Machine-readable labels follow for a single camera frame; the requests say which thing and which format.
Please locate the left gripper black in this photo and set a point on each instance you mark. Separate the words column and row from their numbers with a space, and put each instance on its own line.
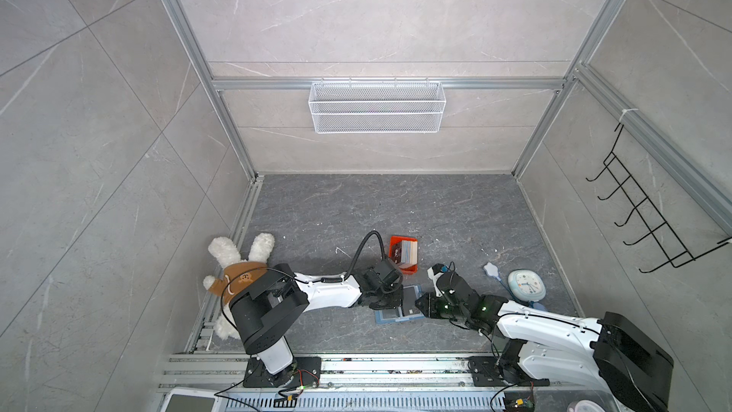
column 399, row 302

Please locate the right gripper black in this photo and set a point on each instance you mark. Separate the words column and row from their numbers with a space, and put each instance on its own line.
column 428, row 308

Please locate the black credit card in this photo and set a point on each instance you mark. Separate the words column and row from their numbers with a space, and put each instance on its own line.
column 390, row 315
column 409, row 308

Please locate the blue leather card holder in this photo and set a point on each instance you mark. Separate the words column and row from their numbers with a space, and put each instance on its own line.
column 402, row 319

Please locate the red plastic tray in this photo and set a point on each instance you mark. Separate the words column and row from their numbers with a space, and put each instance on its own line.
column 394, row 254

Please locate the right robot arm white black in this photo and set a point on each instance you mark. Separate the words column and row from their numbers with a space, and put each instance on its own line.
column 609, row 353

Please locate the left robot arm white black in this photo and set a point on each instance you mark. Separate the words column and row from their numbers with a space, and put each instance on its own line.
column 265, row 302

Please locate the blue toy figure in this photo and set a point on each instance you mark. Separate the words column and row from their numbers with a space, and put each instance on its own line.
column 492, row 271

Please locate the round mint alarm clock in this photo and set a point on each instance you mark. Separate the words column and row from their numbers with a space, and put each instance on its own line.
column 526, row 285

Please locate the white plush bunny toy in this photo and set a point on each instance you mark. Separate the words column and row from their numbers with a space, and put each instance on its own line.
column 237, row 275

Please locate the white tablet device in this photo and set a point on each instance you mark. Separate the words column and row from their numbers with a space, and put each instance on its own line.
column 184, row 399

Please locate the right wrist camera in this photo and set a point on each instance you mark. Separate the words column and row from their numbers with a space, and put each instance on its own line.
column 434, row 273

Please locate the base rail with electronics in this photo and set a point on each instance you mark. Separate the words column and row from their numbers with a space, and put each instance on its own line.
column 370, row 382

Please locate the white wire mesh basket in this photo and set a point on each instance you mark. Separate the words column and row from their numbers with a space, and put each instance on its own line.
column 352, row 107

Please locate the black wire hook rack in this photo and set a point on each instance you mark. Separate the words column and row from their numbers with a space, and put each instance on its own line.
column 676, row 254

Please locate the aluminium frame rails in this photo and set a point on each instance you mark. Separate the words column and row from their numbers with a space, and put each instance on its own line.
column 709, row 195

